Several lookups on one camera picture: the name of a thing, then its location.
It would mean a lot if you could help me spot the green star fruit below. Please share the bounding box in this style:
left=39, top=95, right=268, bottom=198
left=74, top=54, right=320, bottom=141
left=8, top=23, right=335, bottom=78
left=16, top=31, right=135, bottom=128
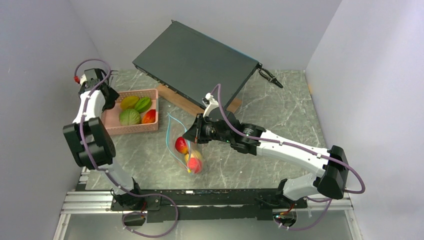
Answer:
left=134, top=96, right=152, bottom=114

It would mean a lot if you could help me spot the green cabbage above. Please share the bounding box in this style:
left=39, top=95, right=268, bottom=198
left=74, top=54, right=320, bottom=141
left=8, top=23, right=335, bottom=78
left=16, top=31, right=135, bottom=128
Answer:
left=119, top=109, right=141, bottom=126

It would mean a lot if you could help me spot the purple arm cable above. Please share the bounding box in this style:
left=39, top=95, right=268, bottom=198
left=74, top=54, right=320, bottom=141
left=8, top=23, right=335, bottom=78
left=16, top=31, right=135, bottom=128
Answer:
left=73, top=58, right=180, bottom=239
left=211, top=83, right=367, bottom=232

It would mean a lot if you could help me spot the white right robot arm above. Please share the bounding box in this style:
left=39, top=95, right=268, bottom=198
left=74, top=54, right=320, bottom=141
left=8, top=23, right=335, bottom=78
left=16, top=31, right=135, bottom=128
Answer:
left=182, top=112, right=348, bottom=208

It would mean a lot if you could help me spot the wooden board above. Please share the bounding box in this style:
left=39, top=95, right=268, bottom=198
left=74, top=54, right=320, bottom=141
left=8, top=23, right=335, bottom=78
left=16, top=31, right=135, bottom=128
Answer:
left=156, top=83, right=243, bottom=117

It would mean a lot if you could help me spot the pink plastic basket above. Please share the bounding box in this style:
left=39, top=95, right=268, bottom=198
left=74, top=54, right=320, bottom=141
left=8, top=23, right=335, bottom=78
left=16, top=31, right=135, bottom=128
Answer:
left=101, top=89, right=159, bottom=136

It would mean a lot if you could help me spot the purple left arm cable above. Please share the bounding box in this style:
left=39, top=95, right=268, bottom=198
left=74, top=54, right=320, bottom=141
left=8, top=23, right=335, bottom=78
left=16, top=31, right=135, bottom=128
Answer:
left=73, top=58, right=180, bottom=239

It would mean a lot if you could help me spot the red tomato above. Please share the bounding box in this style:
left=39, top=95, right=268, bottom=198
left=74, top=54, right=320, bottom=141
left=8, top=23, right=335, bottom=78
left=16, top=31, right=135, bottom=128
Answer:
left=187, top=157, right=203, bottom=174

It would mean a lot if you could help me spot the yellow lemon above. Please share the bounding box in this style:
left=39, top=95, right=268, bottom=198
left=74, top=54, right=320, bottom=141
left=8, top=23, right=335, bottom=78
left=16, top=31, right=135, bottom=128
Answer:
left=184, top=149, right=203, bottom=163

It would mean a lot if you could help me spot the black cable connector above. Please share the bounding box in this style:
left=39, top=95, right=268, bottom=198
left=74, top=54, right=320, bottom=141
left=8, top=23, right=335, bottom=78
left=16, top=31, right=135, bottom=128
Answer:
left=258, top=68, right=284, bottom=89

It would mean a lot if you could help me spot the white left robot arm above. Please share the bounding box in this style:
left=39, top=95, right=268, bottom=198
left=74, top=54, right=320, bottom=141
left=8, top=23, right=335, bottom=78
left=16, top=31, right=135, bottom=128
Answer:
left=63, top=68, right=144, bottom=210

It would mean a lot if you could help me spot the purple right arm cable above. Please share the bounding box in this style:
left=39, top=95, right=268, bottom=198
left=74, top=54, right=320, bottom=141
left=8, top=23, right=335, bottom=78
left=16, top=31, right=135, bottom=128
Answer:
left=211, top=83, right=367, bottom=232

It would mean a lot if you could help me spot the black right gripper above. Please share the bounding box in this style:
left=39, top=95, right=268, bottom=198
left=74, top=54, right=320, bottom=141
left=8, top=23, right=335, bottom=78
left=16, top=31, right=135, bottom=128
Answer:
left=182, top=112, right=232, bottom=144

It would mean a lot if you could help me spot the clear zip top bag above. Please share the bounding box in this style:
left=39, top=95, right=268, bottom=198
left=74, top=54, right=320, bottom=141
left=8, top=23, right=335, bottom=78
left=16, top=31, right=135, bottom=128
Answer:
left=165, top=112, right=204, bottom=175

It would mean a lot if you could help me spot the orange red pepper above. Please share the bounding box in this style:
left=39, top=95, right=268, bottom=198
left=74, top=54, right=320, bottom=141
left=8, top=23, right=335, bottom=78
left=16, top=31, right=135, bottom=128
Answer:
left=141, top=109, right=157, bottom=124

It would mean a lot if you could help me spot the dark grey network switch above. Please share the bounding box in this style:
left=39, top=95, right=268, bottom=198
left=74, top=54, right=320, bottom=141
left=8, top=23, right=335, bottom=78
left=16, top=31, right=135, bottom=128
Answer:
left=132, top=20, right=259, bottom=109

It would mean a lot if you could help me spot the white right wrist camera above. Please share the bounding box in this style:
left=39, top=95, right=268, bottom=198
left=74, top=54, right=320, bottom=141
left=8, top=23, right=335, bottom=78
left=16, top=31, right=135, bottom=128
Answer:
left=202, top=92, right=219, bottom=117

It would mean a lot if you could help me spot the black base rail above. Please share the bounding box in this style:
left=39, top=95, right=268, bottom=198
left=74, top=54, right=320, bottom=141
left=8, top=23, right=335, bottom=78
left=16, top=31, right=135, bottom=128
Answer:
left=110, top=188, right=306, bottom=226

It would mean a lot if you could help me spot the red apple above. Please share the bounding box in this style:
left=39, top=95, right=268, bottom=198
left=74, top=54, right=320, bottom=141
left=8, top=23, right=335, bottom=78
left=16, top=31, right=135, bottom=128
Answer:
left=174, top=136, right=189, bottom=155

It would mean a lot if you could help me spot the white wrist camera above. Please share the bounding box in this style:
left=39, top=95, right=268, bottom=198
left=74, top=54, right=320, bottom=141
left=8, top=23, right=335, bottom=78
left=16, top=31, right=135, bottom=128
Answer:
left=202, top=92, right=219, bottom=117
left=73, top=68, right=106, bottom=93

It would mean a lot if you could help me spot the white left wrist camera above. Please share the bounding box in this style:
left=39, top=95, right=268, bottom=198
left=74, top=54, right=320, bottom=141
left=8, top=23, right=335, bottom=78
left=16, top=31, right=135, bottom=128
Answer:
left=73, top=68, right=106, bottom=93

